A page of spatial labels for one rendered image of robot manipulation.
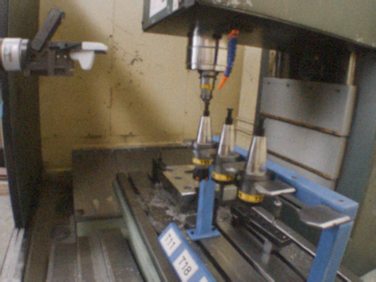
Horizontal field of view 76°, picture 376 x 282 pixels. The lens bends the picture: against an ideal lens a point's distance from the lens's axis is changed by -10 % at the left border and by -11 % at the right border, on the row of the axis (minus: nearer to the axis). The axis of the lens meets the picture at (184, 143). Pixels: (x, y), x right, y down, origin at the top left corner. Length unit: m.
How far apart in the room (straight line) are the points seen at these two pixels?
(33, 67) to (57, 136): 1.21
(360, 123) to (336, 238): 0.64
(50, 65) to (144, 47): 1.27
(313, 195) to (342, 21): 0.51
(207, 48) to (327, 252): 0.63
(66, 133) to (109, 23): 0.77
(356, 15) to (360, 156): 0.47
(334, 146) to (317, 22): 0.49
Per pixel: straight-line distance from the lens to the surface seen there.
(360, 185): 1.06
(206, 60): 0.84
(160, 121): 1.94
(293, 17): 0.70
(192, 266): 0.69
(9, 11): 1.05
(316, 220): 0.40
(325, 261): 0.49
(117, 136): 1.90
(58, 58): 0.67
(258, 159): 0.50
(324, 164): 1.09
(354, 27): 0.88
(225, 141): 0.59
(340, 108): 1.04
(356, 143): 1.06
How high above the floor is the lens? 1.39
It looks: 14 degrees down
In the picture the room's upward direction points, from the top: 4 degrees clockwise
